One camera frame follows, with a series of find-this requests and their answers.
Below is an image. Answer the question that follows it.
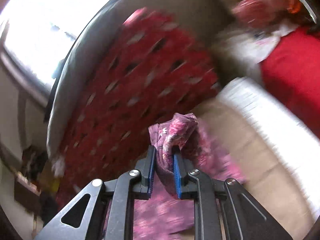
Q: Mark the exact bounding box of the clutter pile on shelf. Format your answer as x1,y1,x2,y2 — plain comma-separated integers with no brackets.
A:
14,145,59,224

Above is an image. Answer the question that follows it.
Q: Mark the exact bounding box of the red patterned pillow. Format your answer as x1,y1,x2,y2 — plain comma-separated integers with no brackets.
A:
56,8,219,206

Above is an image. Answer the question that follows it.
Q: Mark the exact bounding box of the plastic bag with doll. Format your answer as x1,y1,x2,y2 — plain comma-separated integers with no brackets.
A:
220,0,319,64

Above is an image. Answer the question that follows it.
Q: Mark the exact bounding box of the purple floral garment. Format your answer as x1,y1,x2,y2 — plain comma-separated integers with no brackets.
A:
132,112,249,240

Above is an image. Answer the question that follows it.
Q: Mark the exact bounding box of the red folded cloth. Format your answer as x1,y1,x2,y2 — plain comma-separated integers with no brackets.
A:
260,27,319,137

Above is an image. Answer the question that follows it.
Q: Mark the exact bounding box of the beige fleece blanket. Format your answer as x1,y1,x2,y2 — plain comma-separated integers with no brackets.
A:
192,99,314,239

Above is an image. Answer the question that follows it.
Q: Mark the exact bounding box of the window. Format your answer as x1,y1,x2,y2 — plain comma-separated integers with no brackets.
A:
1,0,109,89

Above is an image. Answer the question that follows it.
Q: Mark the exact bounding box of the grey pillow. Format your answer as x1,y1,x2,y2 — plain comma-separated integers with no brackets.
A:
46,0,141,158

